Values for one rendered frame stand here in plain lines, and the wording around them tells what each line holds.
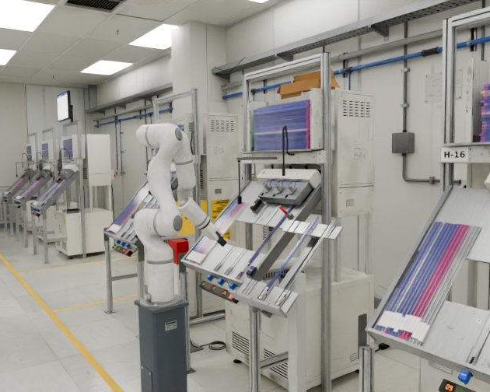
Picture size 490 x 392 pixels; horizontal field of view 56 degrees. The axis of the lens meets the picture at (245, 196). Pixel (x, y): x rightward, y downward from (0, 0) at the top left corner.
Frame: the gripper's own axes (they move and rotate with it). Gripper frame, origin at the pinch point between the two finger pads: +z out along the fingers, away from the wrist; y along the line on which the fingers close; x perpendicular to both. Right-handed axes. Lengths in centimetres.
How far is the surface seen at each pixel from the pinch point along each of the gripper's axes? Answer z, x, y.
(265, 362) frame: 48, -35, 25
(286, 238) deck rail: 17.2, 20.3, 20.9
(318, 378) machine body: 92, -21, 20
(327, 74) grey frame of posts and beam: -26, 99, 25
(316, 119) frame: -13, 78, 22
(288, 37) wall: 15, 259, -176
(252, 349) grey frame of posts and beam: 37, -34, 24
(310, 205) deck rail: 18, 44, 21
